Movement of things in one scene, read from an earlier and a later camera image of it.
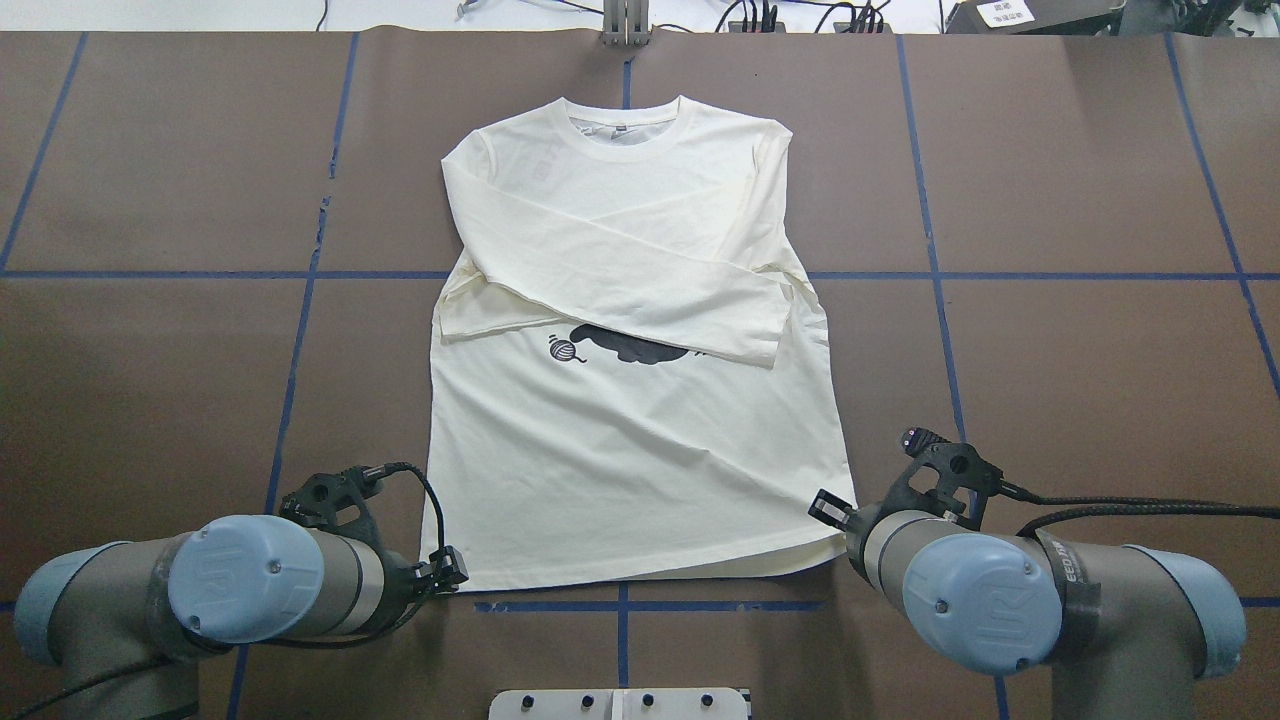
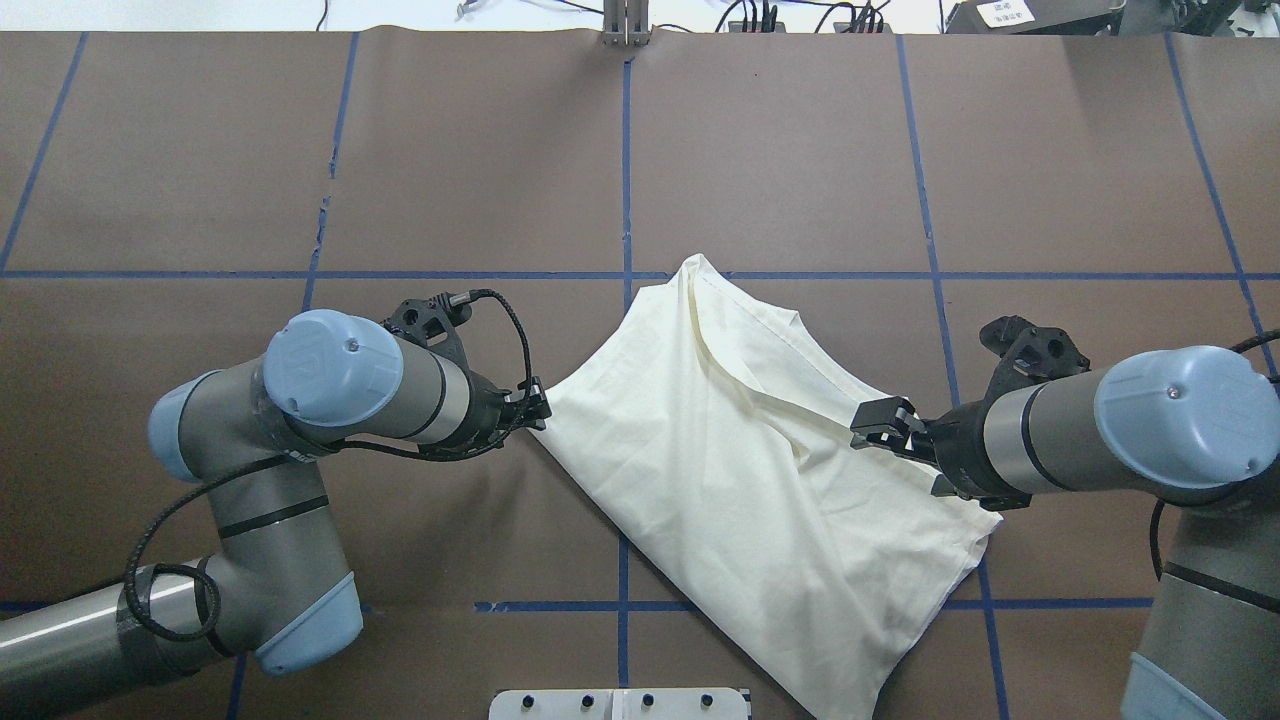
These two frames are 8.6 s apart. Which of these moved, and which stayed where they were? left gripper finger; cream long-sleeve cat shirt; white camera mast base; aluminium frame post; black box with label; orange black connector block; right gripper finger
Moved: cream long-sleeve cat shirt; right gripper finger; left gripper finger
Stayed: orange black connector block; aluminium frame post; white camera mast base; black box with label
